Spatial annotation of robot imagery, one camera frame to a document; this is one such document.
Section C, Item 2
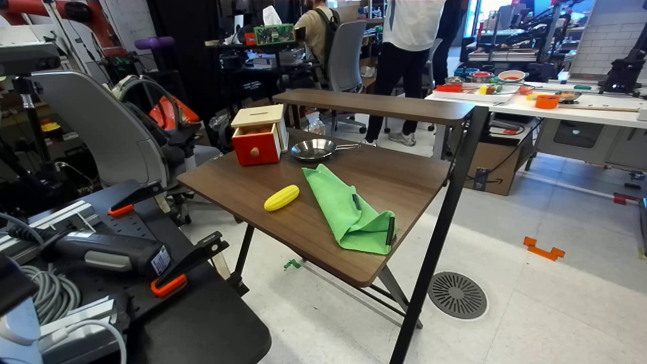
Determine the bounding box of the round floor vent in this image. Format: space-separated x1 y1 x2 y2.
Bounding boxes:
428 271 489 321

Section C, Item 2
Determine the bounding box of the white table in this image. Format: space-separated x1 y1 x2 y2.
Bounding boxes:
425 81 647 175

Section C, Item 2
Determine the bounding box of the green tissue box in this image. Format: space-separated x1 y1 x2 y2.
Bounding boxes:
253 6 297 46

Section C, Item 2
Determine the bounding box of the purple dumbbell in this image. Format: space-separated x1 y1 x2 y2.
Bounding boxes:
134 36 175 51

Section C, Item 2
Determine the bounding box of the cardboard box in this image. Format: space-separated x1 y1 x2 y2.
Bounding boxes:
462 141 534 197

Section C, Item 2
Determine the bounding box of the green cloth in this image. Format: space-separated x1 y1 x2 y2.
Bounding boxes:
302 164 398 255

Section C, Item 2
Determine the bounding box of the silver frying pan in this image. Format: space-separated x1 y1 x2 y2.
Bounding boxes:
291 138 360 162

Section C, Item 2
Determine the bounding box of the person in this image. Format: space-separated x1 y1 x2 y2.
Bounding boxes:
294 0 340 69
432 0 471 86
363 0 448 148

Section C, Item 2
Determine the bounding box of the black machine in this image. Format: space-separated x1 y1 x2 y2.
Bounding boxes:
598 36 647 95

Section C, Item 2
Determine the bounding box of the black desk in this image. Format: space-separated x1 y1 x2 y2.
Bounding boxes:
205 39 316 109

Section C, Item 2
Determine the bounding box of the wooden box with red drawer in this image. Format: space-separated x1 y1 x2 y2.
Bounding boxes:
231 104 290 167

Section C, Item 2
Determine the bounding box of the yellow toy corn cob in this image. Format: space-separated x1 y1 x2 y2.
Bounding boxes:
263 185 300 212

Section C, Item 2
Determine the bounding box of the coil of grey cable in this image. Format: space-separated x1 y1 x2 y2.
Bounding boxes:
0 212 82 326

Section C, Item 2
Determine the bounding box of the grey office chair with headrest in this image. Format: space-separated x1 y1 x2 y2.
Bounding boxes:
29 70 223 225

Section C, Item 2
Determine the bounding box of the black clamp with orange tip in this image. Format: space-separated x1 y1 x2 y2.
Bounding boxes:
151 231 230 298
108 181 165 218

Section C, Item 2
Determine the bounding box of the black and grey power brick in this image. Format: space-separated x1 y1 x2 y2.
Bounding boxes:
50 230 173 277

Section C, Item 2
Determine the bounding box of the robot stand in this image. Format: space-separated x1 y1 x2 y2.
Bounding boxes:
0 179 272 364

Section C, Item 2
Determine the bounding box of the aluminium rail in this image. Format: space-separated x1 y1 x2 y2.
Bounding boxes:
0 199 102 256

